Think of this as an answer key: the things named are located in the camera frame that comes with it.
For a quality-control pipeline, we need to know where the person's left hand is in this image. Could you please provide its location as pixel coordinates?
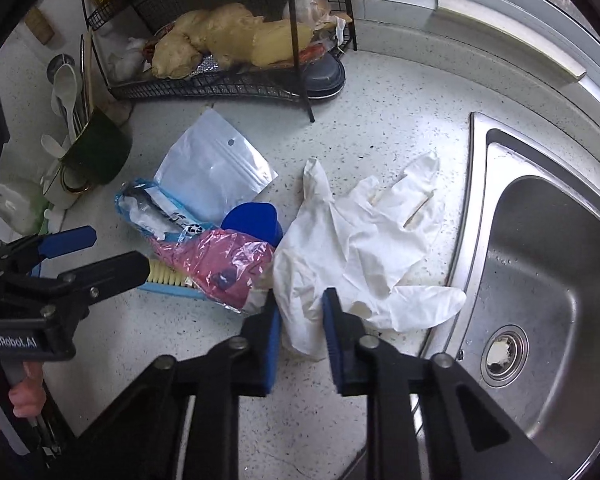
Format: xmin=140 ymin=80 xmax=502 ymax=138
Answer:
xmin=0 ymin=360 xmax=47 ymax=433

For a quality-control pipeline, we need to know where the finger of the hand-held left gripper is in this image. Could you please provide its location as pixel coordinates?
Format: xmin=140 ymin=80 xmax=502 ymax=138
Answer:
xmin=0 ymin=226 xmax=97 ymax=271
xmin=0 ymin=252 xmax=151 ymax=321

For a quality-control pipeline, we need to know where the black wire rack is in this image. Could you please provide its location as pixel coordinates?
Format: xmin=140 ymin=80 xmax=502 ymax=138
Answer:
xmin=79 ymin=0 xmax=358 ymax=123

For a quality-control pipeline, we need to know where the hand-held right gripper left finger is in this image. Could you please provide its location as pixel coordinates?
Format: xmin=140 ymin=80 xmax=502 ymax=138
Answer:
xmin=55 ymin=290 xmax=282 ymax=480

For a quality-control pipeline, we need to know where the white rubber glove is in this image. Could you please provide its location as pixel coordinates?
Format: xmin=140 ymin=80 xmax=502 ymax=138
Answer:
xmin=272 ymin=151 xmax=467 ymax=361

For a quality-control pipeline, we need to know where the yellow dough in bag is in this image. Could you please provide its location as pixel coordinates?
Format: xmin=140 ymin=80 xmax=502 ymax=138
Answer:
xmin=150 ymin=2 xmax=313 ymax=79

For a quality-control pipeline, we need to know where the light blue plastic wrapper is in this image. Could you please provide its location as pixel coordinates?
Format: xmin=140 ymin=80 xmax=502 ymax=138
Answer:
xmin=114 ymin=177 xmax=221 ymax=247

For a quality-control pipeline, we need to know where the blue plastic cap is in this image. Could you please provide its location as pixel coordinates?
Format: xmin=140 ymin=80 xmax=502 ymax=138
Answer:
xmin=222 ymin=202 xmax=284 ymax=248

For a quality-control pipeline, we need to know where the stainless steel sink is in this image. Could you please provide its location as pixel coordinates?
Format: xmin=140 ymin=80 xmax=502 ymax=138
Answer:
xmin=420 ymin=110 xmax=600 ymax=480

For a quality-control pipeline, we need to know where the white zip pouch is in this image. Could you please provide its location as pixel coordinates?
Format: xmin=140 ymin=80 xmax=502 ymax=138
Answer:
xmin=154 ymin=108 xmax=279 ymax=223

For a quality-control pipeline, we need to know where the dark green utensil cup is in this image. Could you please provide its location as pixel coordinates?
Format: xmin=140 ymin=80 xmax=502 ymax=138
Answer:
xmin=60 ymin=107 xmax=133 ymax=193

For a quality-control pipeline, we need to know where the white spoon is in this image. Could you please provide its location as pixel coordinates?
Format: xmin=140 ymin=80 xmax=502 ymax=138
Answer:
xmin=52 ymin=62 xmax=79 ymax=141
xmin=40 ymin=132 xmax=73 ymax=158

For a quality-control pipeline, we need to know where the pink clear plastic wrapper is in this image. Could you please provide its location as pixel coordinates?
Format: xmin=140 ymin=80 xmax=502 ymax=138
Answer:
xmin=150 ymin=227 xmax=276 ymax=313

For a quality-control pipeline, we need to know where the black plastic bowl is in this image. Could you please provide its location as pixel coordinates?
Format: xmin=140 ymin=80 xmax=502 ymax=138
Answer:
xmin=302 ymin=55 xmax=347 ymax=99

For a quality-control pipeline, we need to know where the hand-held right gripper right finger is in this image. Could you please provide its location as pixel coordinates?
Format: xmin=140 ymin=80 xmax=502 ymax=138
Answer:
xmin=321 ymin=288 xmax=566 ymax=480

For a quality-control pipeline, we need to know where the white plastic bag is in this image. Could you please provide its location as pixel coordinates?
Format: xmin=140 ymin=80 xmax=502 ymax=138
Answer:
xmin=105 ymin=35 xmax=148 ymax=81

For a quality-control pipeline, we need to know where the brush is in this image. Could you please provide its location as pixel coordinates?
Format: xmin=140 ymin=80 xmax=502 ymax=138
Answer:
xmin=139 ymin=257 xmax=208 ymax=302

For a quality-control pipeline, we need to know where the garlic in plastic bag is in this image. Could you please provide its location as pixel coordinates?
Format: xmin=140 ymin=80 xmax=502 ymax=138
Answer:
xmin=281 ymin=0 xmax=332 ymax=25

